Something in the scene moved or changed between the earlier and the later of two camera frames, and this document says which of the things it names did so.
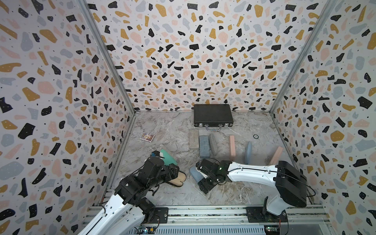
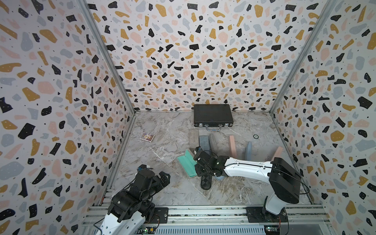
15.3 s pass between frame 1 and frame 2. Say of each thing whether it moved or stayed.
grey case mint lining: stayed
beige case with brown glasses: stayed
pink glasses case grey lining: stayed
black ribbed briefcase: stayed
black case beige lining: moved
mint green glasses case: moved
